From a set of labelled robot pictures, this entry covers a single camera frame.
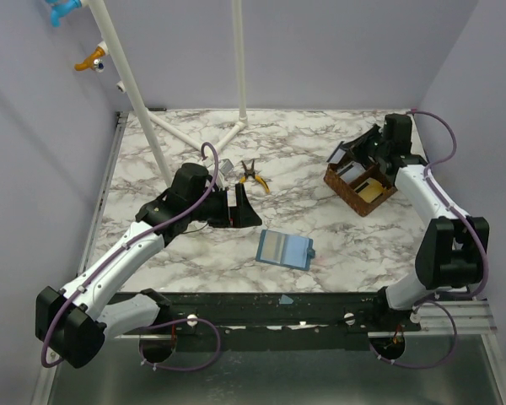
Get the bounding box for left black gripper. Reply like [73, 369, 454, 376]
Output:
[187, 183, 262, 229]

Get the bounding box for white striped credit card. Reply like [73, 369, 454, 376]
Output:
[340, 162, 366, 181]

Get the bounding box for gold striped credit card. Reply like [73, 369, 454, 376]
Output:
[354, 178, 375, 194]

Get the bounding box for gold VIP credit card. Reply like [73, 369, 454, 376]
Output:
[358, 180, 385, 203]

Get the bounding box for white grey striped card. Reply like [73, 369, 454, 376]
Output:
[326, 143, 346, 164]

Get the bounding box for blue card holder wallet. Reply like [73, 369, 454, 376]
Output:
[256, 229, 315, 271]

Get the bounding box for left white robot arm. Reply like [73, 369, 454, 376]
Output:
[35, 163, 262, 369]

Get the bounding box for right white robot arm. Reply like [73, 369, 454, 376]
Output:
[341, 111, 490, 331]

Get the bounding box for white packets in basket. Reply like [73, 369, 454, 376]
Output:
[339, 162, 366, 182]

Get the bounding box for brown woven basket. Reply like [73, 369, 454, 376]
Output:
[324, 143, 397, 217]

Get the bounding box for orange brass tap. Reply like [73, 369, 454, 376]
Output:
[74, 41, 108, 73]

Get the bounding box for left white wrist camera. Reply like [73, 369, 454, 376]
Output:
[217, 159, 234, 187]

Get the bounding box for yellow handled pliers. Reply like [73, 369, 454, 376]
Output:
[240, 159, 270, 194]

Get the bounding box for white PVC pipe frame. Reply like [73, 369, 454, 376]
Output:
[105, 1, 256, 165]

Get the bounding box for aluminium extrusion rail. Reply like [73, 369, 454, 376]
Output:
[417, 300, 498, 336]

